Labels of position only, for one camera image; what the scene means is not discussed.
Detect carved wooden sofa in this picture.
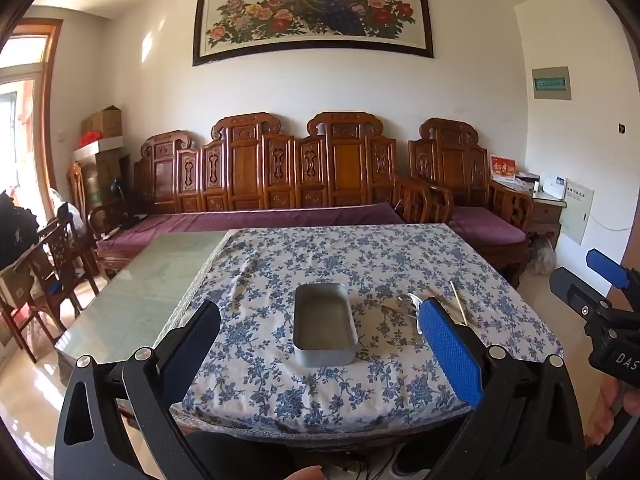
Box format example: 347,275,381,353
94,112,432,281

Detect framed peacock painting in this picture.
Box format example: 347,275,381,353
192,0,435,67

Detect metal spoon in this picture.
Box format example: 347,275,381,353
381,295,417,316

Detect white plastic spoon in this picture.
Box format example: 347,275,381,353
407,293,427,347

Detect cardboard box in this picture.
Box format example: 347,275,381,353
80,104,124,140

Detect wooden side table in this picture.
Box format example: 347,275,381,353
525,194,569,247

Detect person's black pants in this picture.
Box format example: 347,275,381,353
182,427,453,480

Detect person's right hand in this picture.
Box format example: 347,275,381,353
597,376,629,449

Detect brown wooden chopstick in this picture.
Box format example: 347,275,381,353
426,287,453,314

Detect wooden door frame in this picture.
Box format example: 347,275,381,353
0,18,64,221

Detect green electrical panel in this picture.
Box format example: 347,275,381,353
530,65,572,102

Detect metal rectangular container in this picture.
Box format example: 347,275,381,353
292,282,359,367

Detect white wall panel box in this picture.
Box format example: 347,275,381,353
557,178,596,246

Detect wooden dining chair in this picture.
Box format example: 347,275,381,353
20,207,101,361

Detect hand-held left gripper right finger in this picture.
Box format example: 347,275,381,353
416,298,587,480

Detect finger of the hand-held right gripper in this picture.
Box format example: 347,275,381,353
585,248,640,292
549,267,613,319

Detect stack of boxes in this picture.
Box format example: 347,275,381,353
73,136,133,222

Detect carved wooden armchair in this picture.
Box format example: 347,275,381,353
408,118,535,289

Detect grey furry dog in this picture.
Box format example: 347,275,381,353
527,233,557,277

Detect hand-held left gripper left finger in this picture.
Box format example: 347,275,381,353
52,300,221,480

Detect light bamboo chopstick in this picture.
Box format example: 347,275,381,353
449,280,468,326

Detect white cable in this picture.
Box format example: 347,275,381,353
592,214,632,234

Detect white and blue box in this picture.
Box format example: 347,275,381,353
540,175,569,202

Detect red box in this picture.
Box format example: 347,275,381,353
488,154,517,181

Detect blue floral tablecloth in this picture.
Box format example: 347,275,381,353
167,224,564,434

